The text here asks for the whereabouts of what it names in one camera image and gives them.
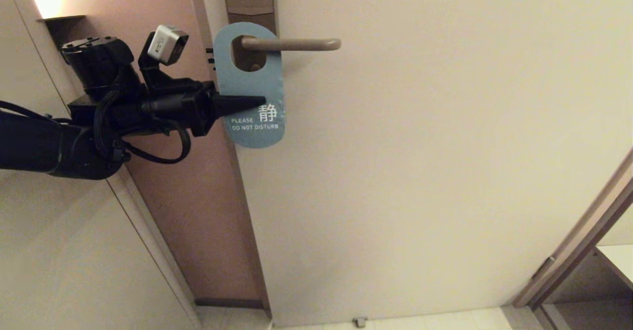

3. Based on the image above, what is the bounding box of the blue and white door hanger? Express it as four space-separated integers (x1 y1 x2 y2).
213 22 286 149

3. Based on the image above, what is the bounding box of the white room door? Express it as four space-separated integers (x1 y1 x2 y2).
187 0 633 328

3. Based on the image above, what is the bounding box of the white shelf board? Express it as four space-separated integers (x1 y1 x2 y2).
593 245 633 291

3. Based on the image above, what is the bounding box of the thin black looped cable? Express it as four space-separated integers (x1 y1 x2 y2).
123 125 192 165

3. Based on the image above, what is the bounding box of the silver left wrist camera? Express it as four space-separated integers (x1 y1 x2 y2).
147 25 189 66

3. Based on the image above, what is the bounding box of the thick braided black cable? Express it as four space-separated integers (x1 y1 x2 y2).
93 80 130 161

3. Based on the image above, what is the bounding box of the beige metal door handle lever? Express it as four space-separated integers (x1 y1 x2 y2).
241 37 342 52

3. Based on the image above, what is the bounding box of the black wall lamp bracket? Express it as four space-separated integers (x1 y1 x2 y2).
38 15 86 44

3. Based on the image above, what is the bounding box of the brown door frame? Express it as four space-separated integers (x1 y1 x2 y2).
512 144 633 316

